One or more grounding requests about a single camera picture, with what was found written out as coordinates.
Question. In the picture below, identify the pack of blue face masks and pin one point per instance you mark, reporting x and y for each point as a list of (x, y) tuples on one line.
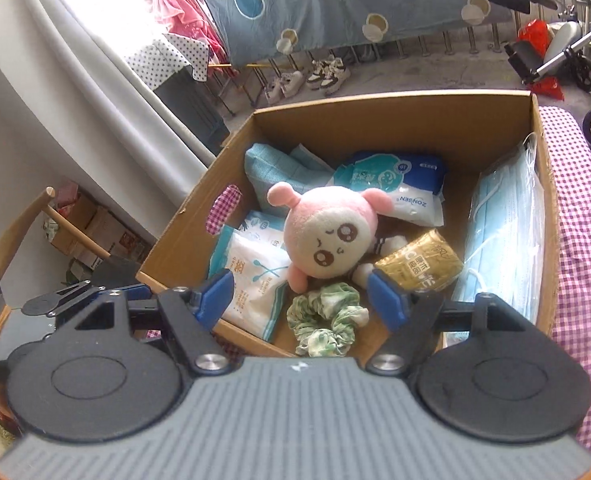
[(505, 230)]

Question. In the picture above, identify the black and white sneaker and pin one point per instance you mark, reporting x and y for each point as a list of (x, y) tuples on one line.
[(318, 75), (335, 77)]

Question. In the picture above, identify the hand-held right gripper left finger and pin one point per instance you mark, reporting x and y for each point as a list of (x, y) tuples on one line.
[(215, 300)]

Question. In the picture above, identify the blue wet wipes pack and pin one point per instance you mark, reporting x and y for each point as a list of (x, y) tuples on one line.
[(400, 185)]

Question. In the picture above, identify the pink hanging clothes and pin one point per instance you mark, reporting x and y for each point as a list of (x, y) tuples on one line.
[(185, 15)]

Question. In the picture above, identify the purple checked tablecloth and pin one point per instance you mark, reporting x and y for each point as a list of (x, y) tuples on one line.
[(585, 260)]

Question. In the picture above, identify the wooden chair with black seat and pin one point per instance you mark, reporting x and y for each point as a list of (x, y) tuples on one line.
[(20, 232)]

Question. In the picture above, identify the white polka dot cloth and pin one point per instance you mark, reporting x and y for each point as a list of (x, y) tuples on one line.
[(170, 55)]

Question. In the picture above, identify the gold tissue packet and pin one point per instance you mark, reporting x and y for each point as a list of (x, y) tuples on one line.
[(420, 260)]

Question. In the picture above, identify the small red plastic bag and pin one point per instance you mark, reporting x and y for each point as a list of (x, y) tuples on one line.
[(533, 37)]

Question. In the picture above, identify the brown printed carton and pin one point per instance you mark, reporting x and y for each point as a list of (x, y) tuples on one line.
[(105, 232)]

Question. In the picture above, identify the brown cardboard box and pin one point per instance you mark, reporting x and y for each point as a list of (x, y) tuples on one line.
[(355, 125)]

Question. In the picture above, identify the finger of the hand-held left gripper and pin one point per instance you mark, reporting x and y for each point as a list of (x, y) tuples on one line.
[(133, 291), (55, 302)]

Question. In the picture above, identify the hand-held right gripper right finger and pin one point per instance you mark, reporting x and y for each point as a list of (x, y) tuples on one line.
[(388, 302)]

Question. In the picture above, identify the green floral scrunchie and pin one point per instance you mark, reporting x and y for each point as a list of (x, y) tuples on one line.
[(325, 320)]

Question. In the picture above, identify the dark grey storage crate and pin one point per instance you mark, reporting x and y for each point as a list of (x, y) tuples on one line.
[(190, 105)]

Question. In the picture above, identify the teal checked towel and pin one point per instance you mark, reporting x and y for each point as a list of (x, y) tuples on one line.
[(270, 170)]

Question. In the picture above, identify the pink and white plush toy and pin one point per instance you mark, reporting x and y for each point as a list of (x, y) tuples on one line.
[(325, 240)]

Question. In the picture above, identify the grey folding wheelchair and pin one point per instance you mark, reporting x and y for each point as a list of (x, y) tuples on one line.
[(570, 40)]

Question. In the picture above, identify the white curtain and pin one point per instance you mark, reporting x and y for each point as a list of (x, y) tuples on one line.
[(100, 45)]

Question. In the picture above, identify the white cotton pad pack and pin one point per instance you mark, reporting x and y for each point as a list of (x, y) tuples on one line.
[(250, 270)]

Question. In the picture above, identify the blue sheet with circles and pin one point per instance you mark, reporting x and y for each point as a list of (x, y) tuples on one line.
[(350, 0)]

